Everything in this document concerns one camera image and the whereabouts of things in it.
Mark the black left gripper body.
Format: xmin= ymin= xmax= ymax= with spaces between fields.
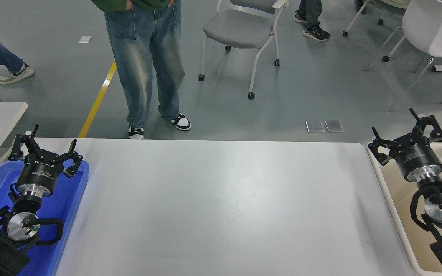
xmin=16 ymin=153 xmax=61 ymax=189

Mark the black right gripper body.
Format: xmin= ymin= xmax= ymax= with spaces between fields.
xmin=394 ymin=143 xmax=442 ymax=179

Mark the large pale plastic bin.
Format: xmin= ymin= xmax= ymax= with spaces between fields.
xmin=366 ymin=141 xmax=442 ymax=276

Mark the blue plastic tray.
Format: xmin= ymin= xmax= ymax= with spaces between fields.
xmin=0 ymin=158 xmax=90 ymax=276

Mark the metal floor plate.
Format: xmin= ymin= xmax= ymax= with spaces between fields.
xmin=306 ymin=120 xmax=325 ymax=133
xmin=325 ymin=120 xmax=344 ymax=133

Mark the white plastic shell chair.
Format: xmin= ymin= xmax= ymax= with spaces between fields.
xmin=363 ymin=0 xmax=442 ymax=112

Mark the white-framed wheeled chair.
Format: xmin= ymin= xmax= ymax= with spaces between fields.
xmin=342 ymin=0 xmax=409 ymax=63

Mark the grey padded wheeled chair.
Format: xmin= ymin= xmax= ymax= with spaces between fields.
xmin=198 ymin=0 xmax=290 ymax=100

